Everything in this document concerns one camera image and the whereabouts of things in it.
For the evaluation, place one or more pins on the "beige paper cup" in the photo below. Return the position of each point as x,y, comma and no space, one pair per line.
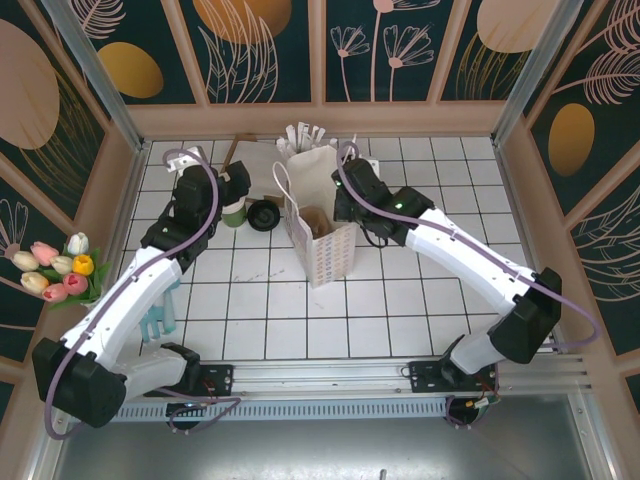
235,201

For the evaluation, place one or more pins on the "green paper coffee cup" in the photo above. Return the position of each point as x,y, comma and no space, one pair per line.
235,217

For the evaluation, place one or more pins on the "white printed paper bag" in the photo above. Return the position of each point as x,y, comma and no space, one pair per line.
330,255

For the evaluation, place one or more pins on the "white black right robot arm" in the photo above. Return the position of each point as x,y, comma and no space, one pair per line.
465,255

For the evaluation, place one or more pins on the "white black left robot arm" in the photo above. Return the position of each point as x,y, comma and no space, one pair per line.
125,295

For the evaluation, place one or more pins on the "black plastic cup lid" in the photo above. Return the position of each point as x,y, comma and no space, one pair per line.
264,215

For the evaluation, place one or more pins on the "tulip bouquet in vase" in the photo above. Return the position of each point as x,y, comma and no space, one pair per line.
102,272

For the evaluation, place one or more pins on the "white artificial tulip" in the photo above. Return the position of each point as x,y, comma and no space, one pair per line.
62,265
78,244
25,260
35,282

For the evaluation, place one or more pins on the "yellow artificial tulip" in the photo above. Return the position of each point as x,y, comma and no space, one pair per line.
83,265

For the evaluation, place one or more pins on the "pink artificial tulip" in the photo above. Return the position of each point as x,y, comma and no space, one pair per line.
45,253
55,293

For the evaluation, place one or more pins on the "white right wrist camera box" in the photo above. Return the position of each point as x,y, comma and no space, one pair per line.
372,163

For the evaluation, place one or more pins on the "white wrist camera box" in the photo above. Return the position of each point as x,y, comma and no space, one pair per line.
372,163
187,157

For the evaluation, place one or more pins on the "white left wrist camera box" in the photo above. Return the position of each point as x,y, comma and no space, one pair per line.
187,157

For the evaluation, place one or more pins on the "aluminium corner post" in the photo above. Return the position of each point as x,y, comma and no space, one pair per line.
101,85
537,70

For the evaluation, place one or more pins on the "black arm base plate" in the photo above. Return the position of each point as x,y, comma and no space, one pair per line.
220,380
425,377

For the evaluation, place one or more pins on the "aluminium mounting rail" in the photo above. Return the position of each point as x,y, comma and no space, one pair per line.
320,380

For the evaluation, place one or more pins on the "aluminium frame bar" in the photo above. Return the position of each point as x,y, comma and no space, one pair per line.
592,440
42,457

